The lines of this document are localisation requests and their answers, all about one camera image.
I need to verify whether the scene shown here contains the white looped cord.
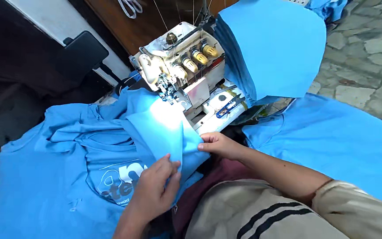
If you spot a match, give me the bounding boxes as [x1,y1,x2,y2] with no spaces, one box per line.
[117,0,143,19]

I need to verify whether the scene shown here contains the white overlock sewing machine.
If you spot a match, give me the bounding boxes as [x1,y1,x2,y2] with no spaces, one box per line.
[129,21,248,135]

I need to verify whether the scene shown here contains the person's right hand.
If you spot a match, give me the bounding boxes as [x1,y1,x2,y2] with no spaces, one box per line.
[198,132,246,161]

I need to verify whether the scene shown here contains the crumpled blue cloth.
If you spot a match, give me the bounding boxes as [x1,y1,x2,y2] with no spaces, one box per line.
[305,0,349,23]

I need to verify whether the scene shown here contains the blue thread snips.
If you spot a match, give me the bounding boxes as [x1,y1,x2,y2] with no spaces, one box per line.
[216,93,245,119]

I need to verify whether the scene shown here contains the person's left forearm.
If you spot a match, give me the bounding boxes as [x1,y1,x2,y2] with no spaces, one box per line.
[113,205,150,239]

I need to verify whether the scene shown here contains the person's right forearm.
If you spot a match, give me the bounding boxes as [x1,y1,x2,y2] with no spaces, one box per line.
[239,146,382,239]

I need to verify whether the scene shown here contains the person's left hand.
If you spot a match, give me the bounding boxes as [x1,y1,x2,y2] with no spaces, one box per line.
[127,153,181,222]

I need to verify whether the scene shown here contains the brown wooden panel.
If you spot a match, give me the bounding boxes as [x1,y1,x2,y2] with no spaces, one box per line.
[84,0,239,56]

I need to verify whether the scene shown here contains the person's body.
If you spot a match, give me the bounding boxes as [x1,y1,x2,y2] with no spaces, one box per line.
[185,179,351,239]

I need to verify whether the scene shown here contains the large plain blue garment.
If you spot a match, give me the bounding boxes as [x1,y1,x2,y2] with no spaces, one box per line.
[242,93,382,211]

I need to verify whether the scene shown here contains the stack of blue fabric pieces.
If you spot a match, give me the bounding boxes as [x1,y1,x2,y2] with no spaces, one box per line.
[213,0,327,108]

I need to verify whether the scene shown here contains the person's legs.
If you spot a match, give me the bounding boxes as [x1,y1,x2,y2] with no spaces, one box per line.
[172,157,263,239]

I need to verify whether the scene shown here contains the blue shirt with print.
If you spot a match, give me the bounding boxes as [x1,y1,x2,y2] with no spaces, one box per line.
[0,88,211,239]

